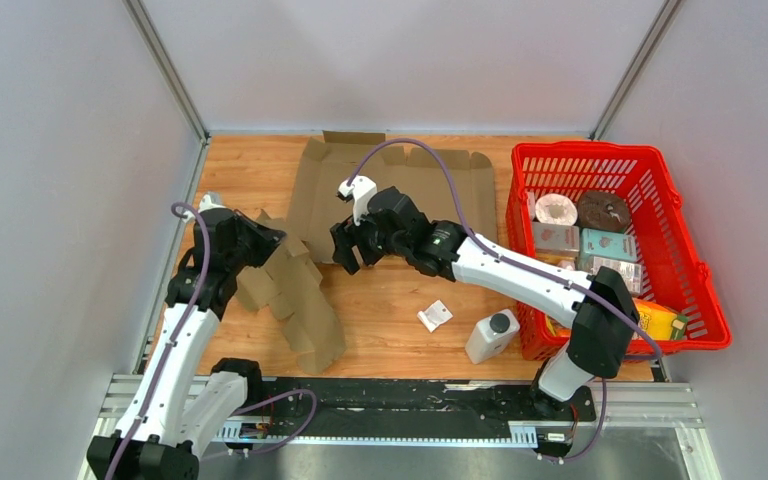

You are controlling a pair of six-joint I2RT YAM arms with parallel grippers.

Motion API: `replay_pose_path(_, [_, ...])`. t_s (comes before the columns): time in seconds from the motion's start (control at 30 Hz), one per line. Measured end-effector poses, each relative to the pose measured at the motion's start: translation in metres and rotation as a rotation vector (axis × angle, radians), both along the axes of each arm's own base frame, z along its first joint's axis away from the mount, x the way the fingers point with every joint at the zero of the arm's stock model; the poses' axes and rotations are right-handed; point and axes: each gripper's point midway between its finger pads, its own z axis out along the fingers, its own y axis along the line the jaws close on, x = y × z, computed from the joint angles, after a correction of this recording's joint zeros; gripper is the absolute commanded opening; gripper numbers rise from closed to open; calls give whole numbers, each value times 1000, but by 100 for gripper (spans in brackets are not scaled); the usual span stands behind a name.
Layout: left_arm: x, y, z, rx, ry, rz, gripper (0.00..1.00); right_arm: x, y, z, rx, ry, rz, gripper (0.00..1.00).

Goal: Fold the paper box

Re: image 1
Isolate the pink grey snack box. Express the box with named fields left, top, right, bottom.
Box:
left=531, top=222, right=580, bottom=258

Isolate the teal snack box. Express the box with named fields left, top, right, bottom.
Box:
left=578, top=228, right=638, bottom=263

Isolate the white tissue roll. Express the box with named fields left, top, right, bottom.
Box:
left=535, top=193, right=578, bottom=226

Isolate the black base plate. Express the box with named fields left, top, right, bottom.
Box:
left=217, top=377, right=604, bottom=448

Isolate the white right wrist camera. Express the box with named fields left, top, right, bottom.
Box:
left=337, top=175, right=378, bottom=225

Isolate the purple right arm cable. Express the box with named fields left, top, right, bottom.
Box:
left=344, top=137, right=665, bottom=465

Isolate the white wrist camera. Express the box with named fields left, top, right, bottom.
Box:
left=198, top=191, right=224, bottom=213
left=337, top=175, right=378, bottom=225

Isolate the white printed snack box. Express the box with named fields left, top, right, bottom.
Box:
left=582, top=255, right=644, bottom=297

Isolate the small white paper tag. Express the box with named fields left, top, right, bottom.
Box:
left=417, top=300, right=453, bottom=333

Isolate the yellow orange snack box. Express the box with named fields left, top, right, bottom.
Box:
left=546, top=298, right=689, bottom=342

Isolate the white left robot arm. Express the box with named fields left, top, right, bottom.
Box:
left=86, top=202, right=286, bottom=479

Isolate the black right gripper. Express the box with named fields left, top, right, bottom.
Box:
left=330, top=211, right=409, bottom=276

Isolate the red plastic basket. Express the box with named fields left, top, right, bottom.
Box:
left=506, top=141, right=732, bottom=355

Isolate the large flat cardboard sheet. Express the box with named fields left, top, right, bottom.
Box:
left=286, top=131, right=498, bottom=264

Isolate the small brown cardboard box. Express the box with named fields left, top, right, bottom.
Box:
left=236, top=210, right=347, bottom=375

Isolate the brown round chocolate pastry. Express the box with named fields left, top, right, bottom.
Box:
left=576, top=190, right=632, bottom=233

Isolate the white bottle black cap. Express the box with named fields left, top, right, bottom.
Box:
left=465, top=309, right=520, bottom=365

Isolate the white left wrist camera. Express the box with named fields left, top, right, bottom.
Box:
left=198, top=191, right=224, bottom=213

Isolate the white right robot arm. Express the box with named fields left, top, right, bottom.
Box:
left=330, top=177, right=639, bottom=419

